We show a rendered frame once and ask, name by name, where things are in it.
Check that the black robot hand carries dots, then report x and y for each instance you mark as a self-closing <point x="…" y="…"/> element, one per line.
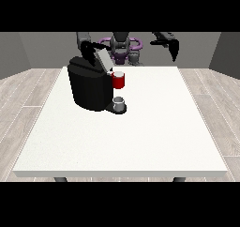
<point x="173" y="46"/>
<point x="89" y="49"/>

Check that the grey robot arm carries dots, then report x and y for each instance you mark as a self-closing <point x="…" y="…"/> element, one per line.
<point x="83" y="37"/>
<point x="167" y="35"/>

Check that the pale grey machine lid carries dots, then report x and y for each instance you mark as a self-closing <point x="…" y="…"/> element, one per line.
<point x="104" y="60"/>

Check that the black coffee machine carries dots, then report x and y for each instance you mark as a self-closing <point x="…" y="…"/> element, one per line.
<point x="87" y="87"/>

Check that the small grey coffee pod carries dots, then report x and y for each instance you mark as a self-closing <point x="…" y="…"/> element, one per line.
<point x="134" y="58"/>

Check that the red pod holder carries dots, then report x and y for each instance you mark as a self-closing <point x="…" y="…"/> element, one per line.
<point x="118" y="82"/>

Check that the grey robot trunk purple rings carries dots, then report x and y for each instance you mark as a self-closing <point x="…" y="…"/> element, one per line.
<point x="120" y="40"/>

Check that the small grey cup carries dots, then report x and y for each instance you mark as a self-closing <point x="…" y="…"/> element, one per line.
<point x="118" y="104"/>

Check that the dark table leg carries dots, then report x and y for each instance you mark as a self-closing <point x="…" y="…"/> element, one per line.
<point x="179" y="179"/>
<point x="60" y="179"/>

